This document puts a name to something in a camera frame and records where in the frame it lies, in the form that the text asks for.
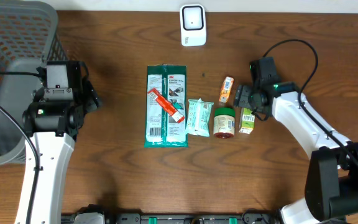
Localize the green yellow juice carton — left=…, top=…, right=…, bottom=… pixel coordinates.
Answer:
left=239, top=108, right=255, bottom=134

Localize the small orange box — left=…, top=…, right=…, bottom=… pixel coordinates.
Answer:
left=219, top=77, right=234, bottom=103

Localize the white jar green lid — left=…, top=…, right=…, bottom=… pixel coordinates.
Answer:
left=213, top=108, right=235, bottom=139

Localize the mint green wipes pack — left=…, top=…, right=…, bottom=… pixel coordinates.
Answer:
left=185, top=98, right=214, bottom=137

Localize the red sachet packet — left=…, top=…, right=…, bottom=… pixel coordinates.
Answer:
left=147, top=88, right=185, bottom=123

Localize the green 3M package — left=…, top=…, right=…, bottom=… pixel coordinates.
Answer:
left=144, top=64, right=188, bottom=147

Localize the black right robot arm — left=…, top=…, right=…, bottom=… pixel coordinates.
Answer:
left=234, top=83, right=358, bottom=223

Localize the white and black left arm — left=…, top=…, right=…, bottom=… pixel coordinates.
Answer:
left=15, top=78, right=101, bottom=223

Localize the white barcode scanner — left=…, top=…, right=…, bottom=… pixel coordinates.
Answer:
left=180, top=4, right=207, bottom=47

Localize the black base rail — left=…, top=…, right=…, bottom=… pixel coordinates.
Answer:
left=60, top=212, right=282, bottom=224

